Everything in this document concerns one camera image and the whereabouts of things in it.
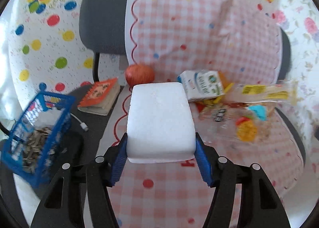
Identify dark grey chair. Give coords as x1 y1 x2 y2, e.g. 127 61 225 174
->
78 0 307 166

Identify clear snack wrapper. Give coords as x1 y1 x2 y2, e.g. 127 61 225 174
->
195 81 297 143

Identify orange notebook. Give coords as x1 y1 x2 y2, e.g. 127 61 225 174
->
77 78 121 116

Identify floral wall sheet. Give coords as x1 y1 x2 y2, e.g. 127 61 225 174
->
274 0 319 141

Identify white charger cable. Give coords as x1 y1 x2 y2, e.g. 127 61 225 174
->
70 112 89 132

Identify pink checkered chair cover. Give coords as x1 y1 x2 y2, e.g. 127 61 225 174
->
108 0 303 227

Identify polka dot wall sheet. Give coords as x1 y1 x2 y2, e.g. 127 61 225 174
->
4 0 135 96

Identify white foam block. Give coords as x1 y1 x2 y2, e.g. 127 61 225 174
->
127 82 196 164

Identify white milk carton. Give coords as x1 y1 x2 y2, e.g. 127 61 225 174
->
177 70 225 102

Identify sunflower seed shells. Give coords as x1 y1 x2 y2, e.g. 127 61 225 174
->
22 127 62 176

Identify red apple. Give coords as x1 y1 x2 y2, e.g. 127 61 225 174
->
124 64 155 87

